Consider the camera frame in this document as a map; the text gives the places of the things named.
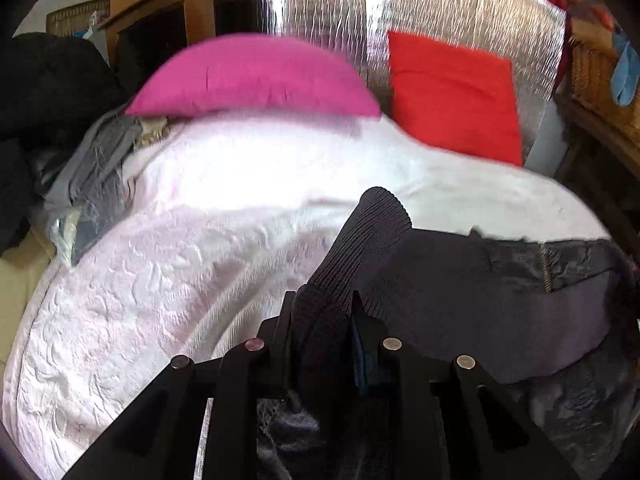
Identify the black quilted puffer jacket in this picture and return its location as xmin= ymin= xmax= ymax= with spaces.
xmin=256 ymin=188 xmax=639 ymax=479

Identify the cream leather sofa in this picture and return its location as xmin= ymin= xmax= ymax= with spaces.
xmin=0 ymin=228 xmax=55 ymax=366

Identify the white textured bed blanket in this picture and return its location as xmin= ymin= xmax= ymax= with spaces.
xmin=1 ymin=112 xmax=606 ymax=479

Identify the grey garment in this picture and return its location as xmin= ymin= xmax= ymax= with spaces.
xmin=37 ymin=106 xmax=142 ymax=266

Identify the wooden side table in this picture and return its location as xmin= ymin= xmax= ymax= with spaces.
xmin=553 ymin=93 xmax=639 ymax=255

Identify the red pillow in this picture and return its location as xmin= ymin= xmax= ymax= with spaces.
xmin=387 ymin=30 xmax=523 ymax=167

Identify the pile of black coats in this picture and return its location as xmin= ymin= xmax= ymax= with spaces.
xmin=1 ymin=32 xmax=126 ymax=250

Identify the pink pillow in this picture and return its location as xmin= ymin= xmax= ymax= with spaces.
xmin=126 ymin=34 xmax=382 ymax=118

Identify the wicker basket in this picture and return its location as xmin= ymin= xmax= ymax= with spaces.
xmin=570 ymin=37 xmax=639 ymax=144

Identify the light blue cloth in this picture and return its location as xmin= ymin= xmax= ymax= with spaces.
xmin=610 ymin=32 xmax=640 ymax=106

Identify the silver foil insulation board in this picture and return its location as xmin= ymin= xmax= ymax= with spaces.
xmin=257 ymin=0 xmax=565 ymax=152

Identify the brown wooden cabinet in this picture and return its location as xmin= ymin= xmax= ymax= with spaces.
xmin=96 ymin=0 xmax=262 ymax=68

